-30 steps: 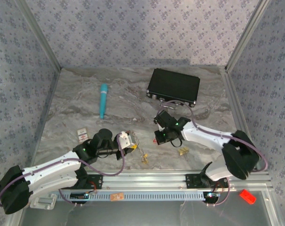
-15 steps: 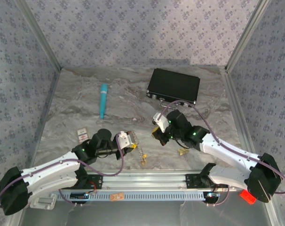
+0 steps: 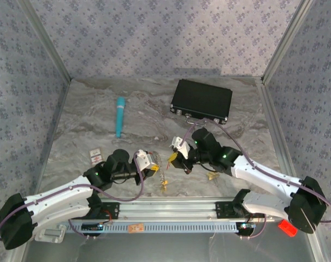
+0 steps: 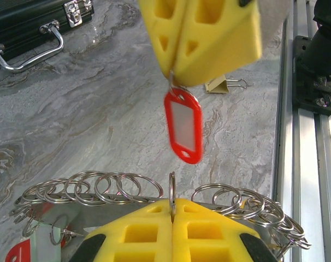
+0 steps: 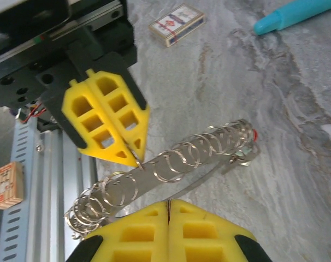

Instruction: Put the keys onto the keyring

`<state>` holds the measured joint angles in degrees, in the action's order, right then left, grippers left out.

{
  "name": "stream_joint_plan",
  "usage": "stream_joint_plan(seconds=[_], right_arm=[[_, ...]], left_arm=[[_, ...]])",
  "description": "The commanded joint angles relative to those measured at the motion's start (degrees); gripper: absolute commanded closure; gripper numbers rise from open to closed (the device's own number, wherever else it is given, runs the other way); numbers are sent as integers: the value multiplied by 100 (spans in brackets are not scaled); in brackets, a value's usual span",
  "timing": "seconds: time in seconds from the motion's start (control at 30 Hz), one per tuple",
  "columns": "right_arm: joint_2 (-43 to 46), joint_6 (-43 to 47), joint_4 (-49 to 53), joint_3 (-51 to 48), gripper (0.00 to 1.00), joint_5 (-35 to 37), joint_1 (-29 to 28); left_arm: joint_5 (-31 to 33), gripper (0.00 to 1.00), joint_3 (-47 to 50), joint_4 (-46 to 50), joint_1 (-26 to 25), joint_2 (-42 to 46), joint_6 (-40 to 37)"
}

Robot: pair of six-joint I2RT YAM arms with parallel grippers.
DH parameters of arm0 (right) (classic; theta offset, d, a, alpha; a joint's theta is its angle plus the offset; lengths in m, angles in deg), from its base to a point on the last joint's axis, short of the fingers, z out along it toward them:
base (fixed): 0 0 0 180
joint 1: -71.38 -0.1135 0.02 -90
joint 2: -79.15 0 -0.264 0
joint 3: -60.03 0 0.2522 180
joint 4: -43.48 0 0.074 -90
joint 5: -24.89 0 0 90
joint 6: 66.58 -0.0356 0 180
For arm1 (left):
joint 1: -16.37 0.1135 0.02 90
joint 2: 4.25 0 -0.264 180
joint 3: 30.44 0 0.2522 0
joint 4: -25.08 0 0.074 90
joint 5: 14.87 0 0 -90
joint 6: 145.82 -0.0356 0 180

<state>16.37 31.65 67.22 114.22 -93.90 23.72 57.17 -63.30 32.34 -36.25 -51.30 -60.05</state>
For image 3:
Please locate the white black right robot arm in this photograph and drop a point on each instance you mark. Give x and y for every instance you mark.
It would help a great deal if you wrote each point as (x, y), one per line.
(263, 177)

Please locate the aluminium frame post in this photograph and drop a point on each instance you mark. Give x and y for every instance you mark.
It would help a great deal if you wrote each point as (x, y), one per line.
(288, 41)
(45, 41)

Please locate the teal pen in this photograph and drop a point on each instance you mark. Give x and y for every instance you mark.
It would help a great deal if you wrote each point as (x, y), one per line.
(119, 117)

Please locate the red key tag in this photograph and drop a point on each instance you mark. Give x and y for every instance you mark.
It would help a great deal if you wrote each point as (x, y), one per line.
(168, 165)

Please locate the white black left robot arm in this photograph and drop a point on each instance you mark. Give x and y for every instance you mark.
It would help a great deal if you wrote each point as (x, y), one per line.
(56, 196)

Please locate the black ribbed case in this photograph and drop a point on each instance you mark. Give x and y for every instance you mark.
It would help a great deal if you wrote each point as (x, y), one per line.
(202, 99)

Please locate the aluminium frame side bar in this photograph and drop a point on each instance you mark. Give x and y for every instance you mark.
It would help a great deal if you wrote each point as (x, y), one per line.
(49, 142)
(274, 131)

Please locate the orange label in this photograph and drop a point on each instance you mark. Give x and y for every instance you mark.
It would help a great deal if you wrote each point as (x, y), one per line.
(136, 228)

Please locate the playing card box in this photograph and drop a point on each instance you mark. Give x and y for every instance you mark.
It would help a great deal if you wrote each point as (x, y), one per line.
(95, 157)

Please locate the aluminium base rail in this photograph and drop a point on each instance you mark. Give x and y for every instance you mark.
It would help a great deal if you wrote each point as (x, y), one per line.
(168, 208)

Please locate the red plastic block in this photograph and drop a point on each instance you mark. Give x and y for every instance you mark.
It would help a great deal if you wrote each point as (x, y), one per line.
(287, 229)

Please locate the small circuit board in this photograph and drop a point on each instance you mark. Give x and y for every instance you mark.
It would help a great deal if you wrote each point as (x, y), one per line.
(247, 226)
(93, 226)

